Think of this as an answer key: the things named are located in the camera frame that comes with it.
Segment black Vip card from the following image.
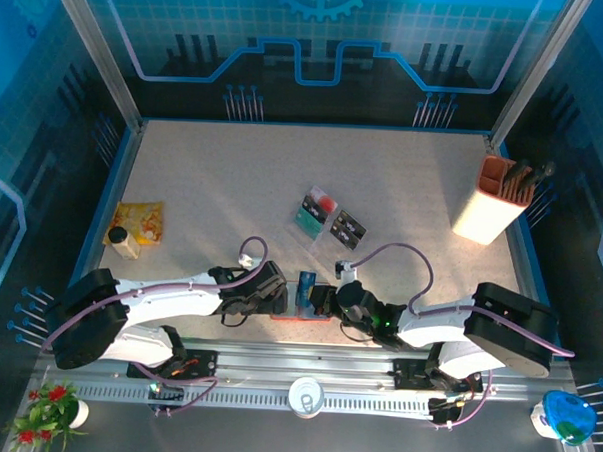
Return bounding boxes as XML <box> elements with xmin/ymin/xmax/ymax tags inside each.
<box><xmin>300</xmin><ymin>194</ymin><xmax>334</xmax><ymax>226</ymax></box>
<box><xmin>335</xmin><ymin>209</ymin><xmax>369</xmax><ymax>239</ymax></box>
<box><xmin>327</xmin><ymin>219</ymin><xmax>361</xmax><ymax>252</ymax></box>

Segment beige bottle with black cap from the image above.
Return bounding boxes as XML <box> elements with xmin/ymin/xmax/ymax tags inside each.
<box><xmin>105</xmin><ymin>226</ymin><xmax>143</xmax><ymax>261</ymax></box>

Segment clear acrylic card stand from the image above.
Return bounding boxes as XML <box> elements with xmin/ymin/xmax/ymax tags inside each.
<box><xmin>292</xmin><ymin>184</ymin><xmax>370</xmax><ymax>258</ymax></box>

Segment slotted grey cable duct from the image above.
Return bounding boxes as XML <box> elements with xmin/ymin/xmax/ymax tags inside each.
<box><xmin>73</xmin><ymin>381</ymin><xmax>438</xmax><ymax>419</ymax></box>

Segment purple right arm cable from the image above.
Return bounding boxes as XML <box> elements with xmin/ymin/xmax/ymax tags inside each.
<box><xmin>343</xmin><ymin>240</ymin><xmax>581</xmax><ymax>438</ymax></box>

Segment white paper cup with lid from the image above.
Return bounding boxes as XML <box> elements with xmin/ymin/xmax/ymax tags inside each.
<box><xmin>286</xmin><ymin>376</ymin><xmax>326</xmax><ymax>419</ymax></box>

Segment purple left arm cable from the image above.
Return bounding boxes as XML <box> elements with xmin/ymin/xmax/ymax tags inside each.
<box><xmin>37</xmin><ymin>227</ymin><xmax>270</xmax><ymax>421</ymax></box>

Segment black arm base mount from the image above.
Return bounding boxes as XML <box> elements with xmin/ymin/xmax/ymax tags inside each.
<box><xmin>126</xmin><ymin>346</ymin><xmax>221</xmax><ymax>384</ymax></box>
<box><xmin>390</xmin><ymin>357</ymin><xmax>486</xmax><ymax>395</ymax></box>

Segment white knife block orange top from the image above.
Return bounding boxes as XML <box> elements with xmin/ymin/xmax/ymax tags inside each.
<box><xmin>450</xmin><ymin>153</ymin><xmax>537</xmax><ymax>247</ymax></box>

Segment white red april card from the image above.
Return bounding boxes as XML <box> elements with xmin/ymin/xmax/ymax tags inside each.
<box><xmin>307</xmin><ymin>184</ymin><xmax>340</xmax><ymax>213</ymax></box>

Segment blue and white device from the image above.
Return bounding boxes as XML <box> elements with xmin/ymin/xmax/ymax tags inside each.
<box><xmin>529</xmin><ymin>388</ymin><xmax>601</xmax><ymax>447</ymax></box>

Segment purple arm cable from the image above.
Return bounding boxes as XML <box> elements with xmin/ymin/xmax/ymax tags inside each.
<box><xmin>343</xmin><ymin>240</ymin><xmax>581</xmax><ymax>438</ymax></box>
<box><xmin>37</xmin><ymin>227</ymin><xmax>270</xmax><ymax>421</ymax></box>

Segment blue vip card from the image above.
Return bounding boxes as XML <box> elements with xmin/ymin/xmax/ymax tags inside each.
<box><xmin>296</xmin><ymin>270</ymin><xmax>318</xmax><ymax>309</ymax></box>

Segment green card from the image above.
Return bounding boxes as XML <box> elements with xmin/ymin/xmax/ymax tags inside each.
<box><xmin>293</xmin><ymin>206</ymin><xmax>327</xmax><ymax>238</ymax></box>

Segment orange leather card holder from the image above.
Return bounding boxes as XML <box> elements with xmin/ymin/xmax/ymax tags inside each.
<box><xmin>269</xmin><ymin>279</ymin><xmax>341</xmax><ymax>324</ymax></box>

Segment black handled knife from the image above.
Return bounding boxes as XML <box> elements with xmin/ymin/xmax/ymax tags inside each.
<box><xmin>501</xmin><ymin>161</ymin><xmax>533</xmax><ymax>200</ymax></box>
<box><xmin>517</xmin><ymin>158</ymin><xmax>558</xmax><ymax>196</ymax></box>

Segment potted plant red flowers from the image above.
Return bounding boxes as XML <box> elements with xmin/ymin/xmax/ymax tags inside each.
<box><xmin>3</xmin><ymin>378</ymin><xmax>91</xmax><ymax>452</ymax></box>

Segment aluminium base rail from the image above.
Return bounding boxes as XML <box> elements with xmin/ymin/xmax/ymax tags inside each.
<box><xmin>176</xmin><ymin>336</ymin><xmax>577</xmax><ymax>402</ymax></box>

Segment yellow snack packet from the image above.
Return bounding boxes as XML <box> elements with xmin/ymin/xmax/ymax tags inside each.
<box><xmin>102</xmin><ymin>198</ymin><xmax>166</xmax><ymax>249</ymax></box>

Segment aluminium frame post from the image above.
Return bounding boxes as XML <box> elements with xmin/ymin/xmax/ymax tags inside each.
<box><xmin>38</xmin><ymin>0</ymin><xmax>153</xmax><ymax>134</ymax></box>
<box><xmin>487</xmin><ymin>0</ymin><xmax>597</xmax><ymax>153</ymax></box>

